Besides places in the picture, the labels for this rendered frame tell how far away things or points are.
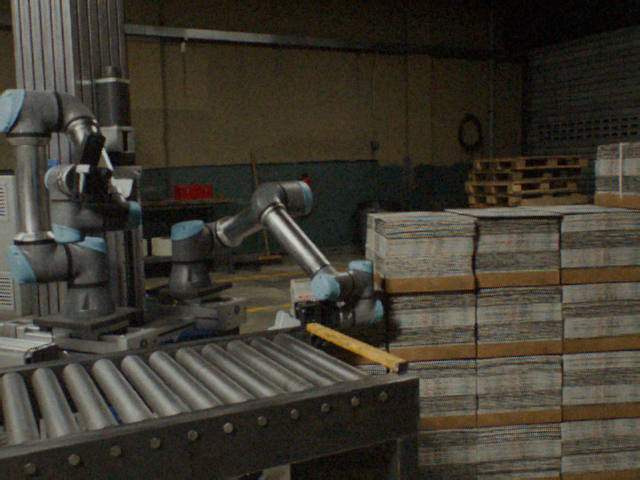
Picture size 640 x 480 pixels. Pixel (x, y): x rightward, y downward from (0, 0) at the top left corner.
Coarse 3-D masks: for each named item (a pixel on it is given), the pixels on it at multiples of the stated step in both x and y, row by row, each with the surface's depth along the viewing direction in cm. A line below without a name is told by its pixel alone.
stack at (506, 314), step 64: (384, 320) 217; (448, 320) 220; (512, 320) 222; (576, 320) 224; (448, 384) 221; (512, 384) 223; (576, 384) 226; (384, 448) 222; (448, 448) 224; (512, 448) 225; (576, 448) 228
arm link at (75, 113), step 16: (64, 96) 190; (64, 112) 189; (80, 112) 191; (64, 128) 191; (80, 128) 189; (96, 128) 193; (112, 192) 178; (112, 208) 175; (128, 208) 177; (112, 224) 175; (128, 224) 178
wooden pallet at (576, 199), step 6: (528, 198) 812; (534, 198) 817; (540, 198) 822; (546, 198) 828; (552, 198) 833; (558, 198) 838; (564, 198) 844; (570, 198) 849; (576, 198) 855; (582, 198) 860; (516, 204) 809; (522, 204) 805; (528, 204) 810; (534, 204) 815; (540, 204) 820; (546, 204) 825; (552, 204) 830; (558, 204) 836; (564, 204) 859; (570, 204) 865; (576, 204) 864
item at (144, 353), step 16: (224, 336) 178; (240, 336) 178; (256, 336) 177; (272, 336) 179; (304, 336) 184; (112, 352) 165; (128, 352) 165; (144, 352) 164; (176, 352) 168; (0, 368) 154; (16, 368) 154; (32, 368) 153; (64, 368) 156; (32, 384) 153; (64, 384) 156; (96, 384) 160; (0, 400) 151; (32, 400) 154; (144, 400) 165; (0, 416) 151
